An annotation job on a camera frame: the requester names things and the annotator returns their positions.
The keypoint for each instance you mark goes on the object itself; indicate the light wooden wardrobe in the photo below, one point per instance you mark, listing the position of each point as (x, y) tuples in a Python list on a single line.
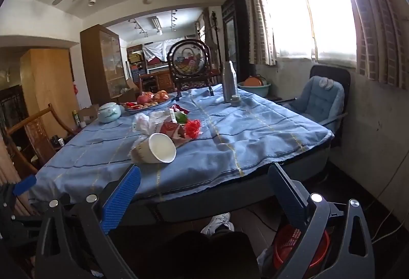
[(48, 87)]

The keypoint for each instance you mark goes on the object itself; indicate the checked curtain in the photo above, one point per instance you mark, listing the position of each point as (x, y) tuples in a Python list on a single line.
[(260, 17), (380, 26)]

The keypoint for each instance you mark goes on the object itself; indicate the steel flask cap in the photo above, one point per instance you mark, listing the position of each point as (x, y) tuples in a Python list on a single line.
[(235, 101)]

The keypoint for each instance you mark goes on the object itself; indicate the steel vacuum flask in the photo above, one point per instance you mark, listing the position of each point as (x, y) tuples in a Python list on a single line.
[(229, 81)]

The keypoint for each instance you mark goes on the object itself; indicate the white hanging cloth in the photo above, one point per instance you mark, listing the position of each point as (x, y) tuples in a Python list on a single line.
[(156, 50)]

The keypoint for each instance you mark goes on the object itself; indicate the bright window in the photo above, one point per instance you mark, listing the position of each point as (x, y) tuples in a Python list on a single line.
[(306, 4)]

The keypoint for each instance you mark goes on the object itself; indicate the long white cardboard box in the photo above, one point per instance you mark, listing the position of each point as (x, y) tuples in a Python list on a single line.
[(172, 114)]

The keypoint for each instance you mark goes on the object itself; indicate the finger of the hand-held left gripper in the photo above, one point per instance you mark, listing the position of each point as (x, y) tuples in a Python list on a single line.
[(25, 184)]

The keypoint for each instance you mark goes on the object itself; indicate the red snack bag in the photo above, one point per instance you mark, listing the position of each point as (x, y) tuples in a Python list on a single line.
[(171, 129)]

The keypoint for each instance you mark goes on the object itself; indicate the green plastic basin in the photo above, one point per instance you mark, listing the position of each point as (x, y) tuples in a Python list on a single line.
[(255, 90)]

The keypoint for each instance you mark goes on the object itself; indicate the grey plastic bag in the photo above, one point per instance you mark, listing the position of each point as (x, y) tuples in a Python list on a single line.
[(266, 258)]

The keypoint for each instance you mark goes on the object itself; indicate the white crumpled plastic bag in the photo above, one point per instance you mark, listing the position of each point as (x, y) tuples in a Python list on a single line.
[(142, 122)]

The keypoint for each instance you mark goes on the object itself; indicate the black chair with blue cushion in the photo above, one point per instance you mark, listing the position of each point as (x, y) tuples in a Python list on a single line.
[(319, 97)]

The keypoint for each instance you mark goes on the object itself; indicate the blue fruit plate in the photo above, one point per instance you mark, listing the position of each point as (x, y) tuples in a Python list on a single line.
[(163, 103)]

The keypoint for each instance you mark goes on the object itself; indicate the red pomegranate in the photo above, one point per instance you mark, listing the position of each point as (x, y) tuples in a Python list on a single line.
[(144, 99)]

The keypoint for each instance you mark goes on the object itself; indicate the red crumpled wrapper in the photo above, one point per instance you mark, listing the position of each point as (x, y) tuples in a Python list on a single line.
[(192, 129)]

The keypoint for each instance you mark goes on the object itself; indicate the pale green ceramic jar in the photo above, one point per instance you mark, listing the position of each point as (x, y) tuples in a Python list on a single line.
[(108, 113)]

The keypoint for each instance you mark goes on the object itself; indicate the white paper cup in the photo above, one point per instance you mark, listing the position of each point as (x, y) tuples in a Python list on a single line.
[(161, 148)]

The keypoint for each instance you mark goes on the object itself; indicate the pile of walnuts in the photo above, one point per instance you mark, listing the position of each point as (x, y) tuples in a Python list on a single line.
[(148, 105)]

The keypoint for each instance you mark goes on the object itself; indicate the wooden glass display cabinet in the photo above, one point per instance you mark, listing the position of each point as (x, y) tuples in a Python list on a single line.
[(102, 65)]

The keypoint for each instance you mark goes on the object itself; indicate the white shoe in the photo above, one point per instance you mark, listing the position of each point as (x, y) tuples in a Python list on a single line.
[(217, 223)]

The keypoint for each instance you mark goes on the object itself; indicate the bag of oranges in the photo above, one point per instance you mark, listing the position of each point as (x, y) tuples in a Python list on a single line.
[(162, 96)]

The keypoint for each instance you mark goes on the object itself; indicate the dark grey table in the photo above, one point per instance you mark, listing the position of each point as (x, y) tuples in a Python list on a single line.
[(191, 208)]

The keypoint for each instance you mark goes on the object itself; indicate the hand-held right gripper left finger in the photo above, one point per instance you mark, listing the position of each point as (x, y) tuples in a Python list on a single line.
[(123, 199)]

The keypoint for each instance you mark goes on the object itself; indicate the red mesh waste basket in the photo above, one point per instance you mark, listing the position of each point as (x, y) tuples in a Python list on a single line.
[(287, 244)]

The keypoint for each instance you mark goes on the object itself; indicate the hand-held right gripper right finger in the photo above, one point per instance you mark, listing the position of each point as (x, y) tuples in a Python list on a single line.
[(287, 199)]

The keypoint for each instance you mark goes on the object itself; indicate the curved wooden armchair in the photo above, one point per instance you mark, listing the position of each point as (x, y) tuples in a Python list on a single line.
[(38, 135)]

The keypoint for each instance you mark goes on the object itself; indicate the green spray can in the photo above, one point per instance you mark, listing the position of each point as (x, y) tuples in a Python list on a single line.
[(76, 117)]

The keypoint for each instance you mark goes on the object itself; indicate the dark wooden cabinet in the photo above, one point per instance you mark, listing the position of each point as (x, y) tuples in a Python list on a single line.
[(235, 36)]

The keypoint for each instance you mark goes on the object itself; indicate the green drink carton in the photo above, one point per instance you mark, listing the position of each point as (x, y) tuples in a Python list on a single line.
[(181, 118)]

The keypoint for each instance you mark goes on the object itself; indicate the blue striped tablecloth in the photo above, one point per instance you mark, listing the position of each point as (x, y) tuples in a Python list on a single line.
[(223, 138)]

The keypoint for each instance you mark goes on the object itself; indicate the red candy packets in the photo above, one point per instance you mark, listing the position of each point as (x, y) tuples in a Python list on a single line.
[(131, 105)]

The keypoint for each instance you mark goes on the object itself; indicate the brown cardboard box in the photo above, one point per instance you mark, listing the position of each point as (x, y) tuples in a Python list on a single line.
[(88, 113)]

